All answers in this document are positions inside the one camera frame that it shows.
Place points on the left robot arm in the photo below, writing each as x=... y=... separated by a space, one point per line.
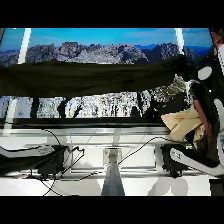
x=36 y=150

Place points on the beige garment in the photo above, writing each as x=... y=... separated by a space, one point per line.
x=181 y=123

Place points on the black garment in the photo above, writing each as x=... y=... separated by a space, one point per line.
x=83 y=80

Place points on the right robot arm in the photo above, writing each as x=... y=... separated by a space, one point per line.
x=182 y=156

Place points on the dark brown garment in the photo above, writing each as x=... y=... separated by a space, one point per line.
x=209 y=144

